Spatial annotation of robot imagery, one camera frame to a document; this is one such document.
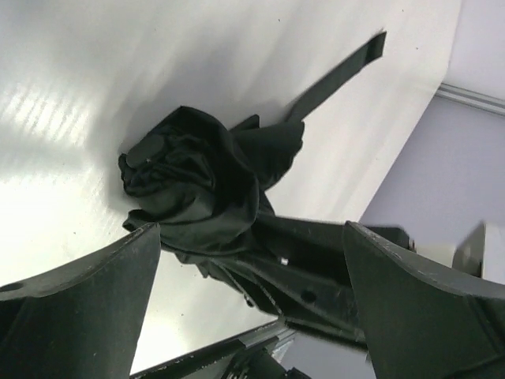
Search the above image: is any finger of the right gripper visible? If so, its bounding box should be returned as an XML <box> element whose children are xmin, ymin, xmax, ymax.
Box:
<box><xmin>220</xmin><ymin>212</ymin><xmax>411</xmax><ymax>351</ymax></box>

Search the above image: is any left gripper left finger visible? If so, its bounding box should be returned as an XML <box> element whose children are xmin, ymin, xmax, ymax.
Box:
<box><xmin>1</xmin><ymin>223</ymin><xmax>161</xmax><ymax>378</ymax></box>

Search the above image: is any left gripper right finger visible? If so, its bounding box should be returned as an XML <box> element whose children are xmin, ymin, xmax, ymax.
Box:
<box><xmin>342</xmin><ymin>222</ymin><xmax>504</xmax><ymax>379</ymax></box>

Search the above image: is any black folding umbrella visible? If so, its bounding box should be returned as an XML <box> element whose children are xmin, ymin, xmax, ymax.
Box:
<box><xmin>118</xmin><ymin>33</ymin><xmax>386</xmax><ymax>258</ymax></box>

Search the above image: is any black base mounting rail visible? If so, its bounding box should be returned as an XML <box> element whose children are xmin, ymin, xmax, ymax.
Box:
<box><xmin>130</xmin><ymin>321</ymin><xmax>295</xmax><ymax>378</ymax></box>

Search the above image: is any right aluminium frame post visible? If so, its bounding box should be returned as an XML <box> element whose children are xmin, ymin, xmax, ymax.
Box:
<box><xmin>435</xmin><ymin>83</ymin><xmax>505</xmax><ymax>116</ymax></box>

